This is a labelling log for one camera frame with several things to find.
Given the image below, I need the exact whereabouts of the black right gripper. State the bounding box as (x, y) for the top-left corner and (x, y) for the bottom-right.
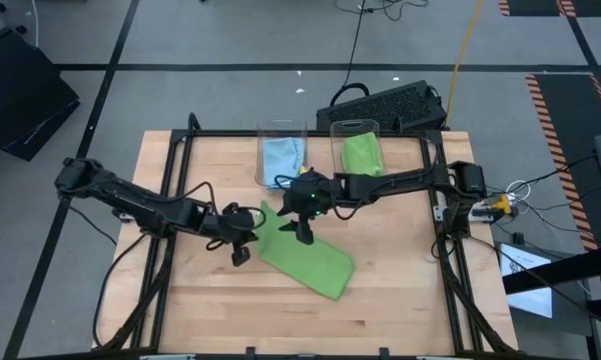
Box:
(276, 169), (342, 234)

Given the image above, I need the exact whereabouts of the green microfiber towel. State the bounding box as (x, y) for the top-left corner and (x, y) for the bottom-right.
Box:
(340, 131), (385, 177)
(256, 200), (357, 302)

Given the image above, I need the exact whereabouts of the light blue microfiber towel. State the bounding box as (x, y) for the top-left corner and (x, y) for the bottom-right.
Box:
(262, 137), (306, 187)

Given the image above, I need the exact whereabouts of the clear plastic bin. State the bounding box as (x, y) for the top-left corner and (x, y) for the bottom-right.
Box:
(254, 119), (310, 191)
(329, 118), (387, 177)

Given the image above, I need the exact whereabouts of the black perforated computer tower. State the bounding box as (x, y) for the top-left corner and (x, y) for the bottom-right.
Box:
(315, 79), (449, 133)

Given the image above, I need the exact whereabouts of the black floor platform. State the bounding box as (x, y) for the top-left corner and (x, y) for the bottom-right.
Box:
(0, 27), (81, 163)

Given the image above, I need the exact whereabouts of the black metal beam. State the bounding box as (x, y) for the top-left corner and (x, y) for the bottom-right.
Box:
(501, 243), (601, 297)

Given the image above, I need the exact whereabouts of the black hazard striped mat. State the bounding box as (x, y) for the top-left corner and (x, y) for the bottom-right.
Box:
(497, 0), (601, 18)
(524, 72), (601, 252)

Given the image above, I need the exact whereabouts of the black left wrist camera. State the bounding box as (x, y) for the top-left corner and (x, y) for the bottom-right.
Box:
(230, 244), (252, 268)

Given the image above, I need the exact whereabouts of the black metal table frame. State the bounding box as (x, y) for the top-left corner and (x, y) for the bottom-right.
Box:
(92, 112), (519, 360)

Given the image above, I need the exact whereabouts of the white arm base bracket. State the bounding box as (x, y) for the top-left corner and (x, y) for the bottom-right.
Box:
(432, 204), (454, 224)

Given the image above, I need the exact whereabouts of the black floor cable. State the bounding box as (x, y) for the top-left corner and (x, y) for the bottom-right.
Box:
(91, 232), (149, 349)
(333, 0), (430, 22)

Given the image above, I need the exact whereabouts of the black hanging cable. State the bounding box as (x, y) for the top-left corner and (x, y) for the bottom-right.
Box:
(328, 0), (371, 107)

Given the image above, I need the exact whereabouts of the white coiled cable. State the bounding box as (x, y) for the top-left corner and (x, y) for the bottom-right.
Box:
(505, 179), (532, 202)

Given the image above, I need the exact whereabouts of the yellow hanging cable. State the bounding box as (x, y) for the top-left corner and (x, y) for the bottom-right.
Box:
(442, 0), (485, 129)

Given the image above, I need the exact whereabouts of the white floor cable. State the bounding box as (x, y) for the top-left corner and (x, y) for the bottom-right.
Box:
(29, 0), (40, 49)

